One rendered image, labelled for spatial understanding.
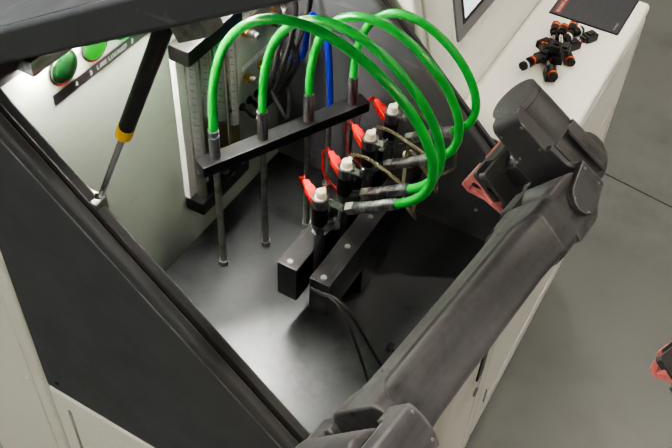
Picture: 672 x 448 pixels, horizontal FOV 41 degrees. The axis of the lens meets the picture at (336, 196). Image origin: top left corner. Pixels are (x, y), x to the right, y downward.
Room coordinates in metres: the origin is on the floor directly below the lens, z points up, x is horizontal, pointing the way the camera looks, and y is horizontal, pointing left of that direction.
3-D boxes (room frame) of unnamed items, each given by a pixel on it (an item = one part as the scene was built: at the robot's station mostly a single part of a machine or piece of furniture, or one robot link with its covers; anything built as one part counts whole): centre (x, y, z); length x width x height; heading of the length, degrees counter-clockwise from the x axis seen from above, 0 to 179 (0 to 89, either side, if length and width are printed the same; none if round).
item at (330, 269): (1.06, -0.03, 0.91); 0.34 x 0.10 x 0.15; 152
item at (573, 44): (1.54, -0.45, 1.01); 0.23 x 0.11 x 0.06; 152
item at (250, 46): (1.29, 0.14, 1.20); 0.13 x 0.03 x 0.31; 152
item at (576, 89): (1.50, -0.44, 0.97); 0.70 x 0.22 x 0.03; 152
